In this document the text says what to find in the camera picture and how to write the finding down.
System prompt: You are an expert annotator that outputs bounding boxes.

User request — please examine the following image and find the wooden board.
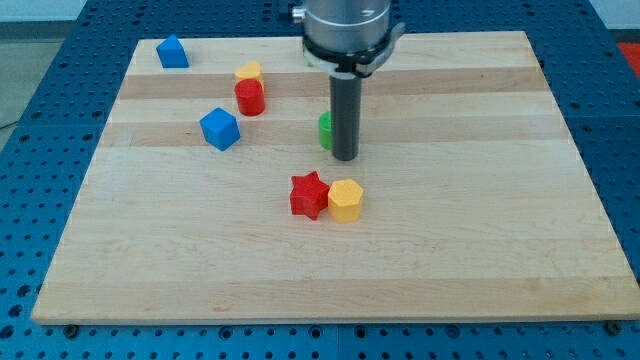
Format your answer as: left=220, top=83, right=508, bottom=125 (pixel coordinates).
left=32, top=31, right=639, bottom=325

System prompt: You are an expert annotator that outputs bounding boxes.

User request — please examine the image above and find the blue triangular prism block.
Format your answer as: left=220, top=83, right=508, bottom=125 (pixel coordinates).
left=156, top=34, right=189, bottom=68

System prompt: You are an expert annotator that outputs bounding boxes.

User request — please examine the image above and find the red star block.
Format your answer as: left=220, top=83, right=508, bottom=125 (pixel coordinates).
left=289, top=171, right=330, bottom=220

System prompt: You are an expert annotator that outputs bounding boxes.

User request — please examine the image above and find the red cylinder block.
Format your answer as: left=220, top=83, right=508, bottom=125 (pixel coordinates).
left=234, top=79, right=265, bottom=116

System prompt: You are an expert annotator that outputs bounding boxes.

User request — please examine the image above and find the green cylinder block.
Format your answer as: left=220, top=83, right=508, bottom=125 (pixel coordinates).
left=318, top=111, right=332, bottom=150

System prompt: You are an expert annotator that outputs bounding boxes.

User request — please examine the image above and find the blue cube block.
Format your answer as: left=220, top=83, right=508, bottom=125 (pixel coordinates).
left=199, top=107, right=241, bottom=151

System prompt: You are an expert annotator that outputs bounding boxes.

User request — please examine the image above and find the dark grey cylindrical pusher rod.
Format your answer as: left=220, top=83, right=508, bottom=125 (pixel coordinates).
left=330, top=77, right=362, bottom=161

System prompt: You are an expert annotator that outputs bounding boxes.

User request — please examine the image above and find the yellow hexagon block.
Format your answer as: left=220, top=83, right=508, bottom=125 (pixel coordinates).
left=328, top=179, right=364, bottom=223

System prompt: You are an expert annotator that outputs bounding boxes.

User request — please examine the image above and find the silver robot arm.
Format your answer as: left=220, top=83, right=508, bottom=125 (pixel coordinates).
left=291, top=0, right=405, bottom=161

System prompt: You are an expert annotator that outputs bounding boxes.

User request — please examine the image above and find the yellow heart block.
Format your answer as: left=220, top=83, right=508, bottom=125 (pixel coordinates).
left=234, top=60, right=264, bottom=86

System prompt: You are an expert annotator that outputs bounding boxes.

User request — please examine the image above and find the black clamp ring mount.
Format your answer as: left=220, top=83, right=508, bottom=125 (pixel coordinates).
left=302, top=22, right=405, bottom=78

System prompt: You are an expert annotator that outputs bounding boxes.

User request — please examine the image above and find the blue perforated metal table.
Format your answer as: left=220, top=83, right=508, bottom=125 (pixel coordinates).
left=1, top=1, right=639, bottom=359

